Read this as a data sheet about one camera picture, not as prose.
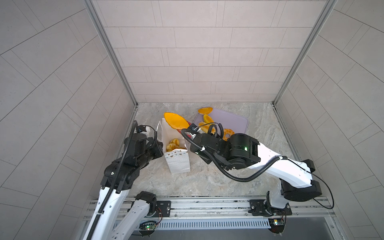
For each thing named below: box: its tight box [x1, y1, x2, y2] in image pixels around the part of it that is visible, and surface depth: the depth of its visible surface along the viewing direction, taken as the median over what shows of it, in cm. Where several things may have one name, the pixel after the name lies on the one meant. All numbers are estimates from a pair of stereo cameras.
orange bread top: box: [198, 107, 214, 115], surface depth 110 cm
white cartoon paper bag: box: [161, 118, 191, 175], surface depth 74 cm
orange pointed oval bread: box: [164, 112, 190, 130], surface depth 66 cm
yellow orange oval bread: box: [203, 114, 215, 124], surface depth 106 cm
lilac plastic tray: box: [193, 113, 204, 124], surface depth 107 cm
